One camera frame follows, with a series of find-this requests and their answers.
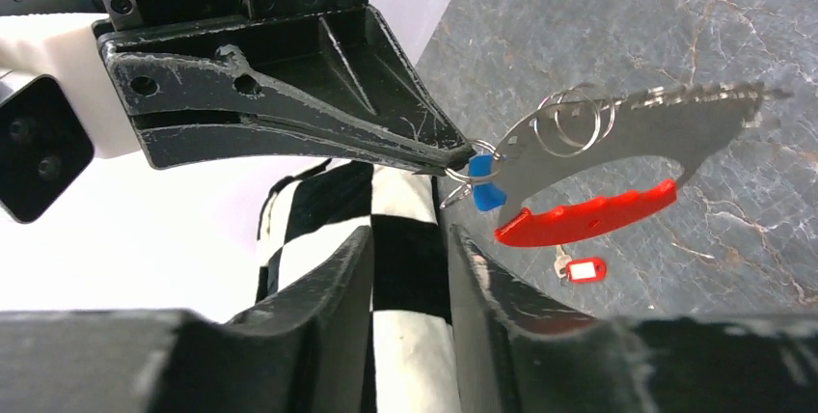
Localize black and white checkered pillow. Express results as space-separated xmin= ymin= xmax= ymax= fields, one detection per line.
xmin=257 ymin=159 xmax=461 ymax=412

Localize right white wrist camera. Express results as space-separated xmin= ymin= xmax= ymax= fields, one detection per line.
xmin=1 ymin=13 xmax=139 ymax=224

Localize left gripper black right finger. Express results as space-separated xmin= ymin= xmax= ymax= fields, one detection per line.
xmin=448 ymin=225 xmax=817 ymax=412

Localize key with red tag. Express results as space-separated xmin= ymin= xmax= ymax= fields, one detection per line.
xmin=554 ymin=246 xmax=608 ymax=284

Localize key with blue tag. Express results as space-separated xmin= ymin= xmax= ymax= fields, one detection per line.
xmin=440 ymin=139 xmax=506 ymax=212

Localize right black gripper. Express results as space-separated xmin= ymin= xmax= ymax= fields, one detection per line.
xmin=94 ymin=0 xmax=473 ymax=175

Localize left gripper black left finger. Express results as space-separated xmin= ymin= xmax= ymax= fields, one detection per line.
xmin=1 ymin=227 xmax=374 ymax=412

